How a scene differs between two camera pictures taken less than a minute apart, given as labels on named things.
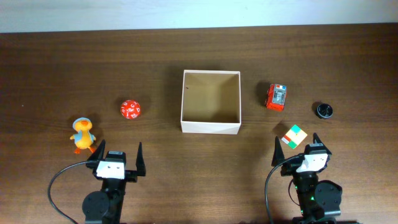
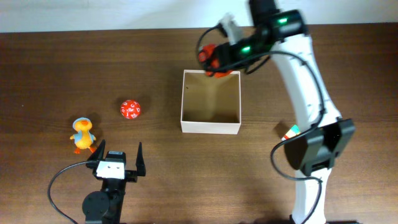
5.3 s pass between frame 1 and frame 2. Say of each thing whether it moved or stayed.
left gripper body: stayed
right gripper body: moved
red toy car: moved
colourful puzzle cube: stayed
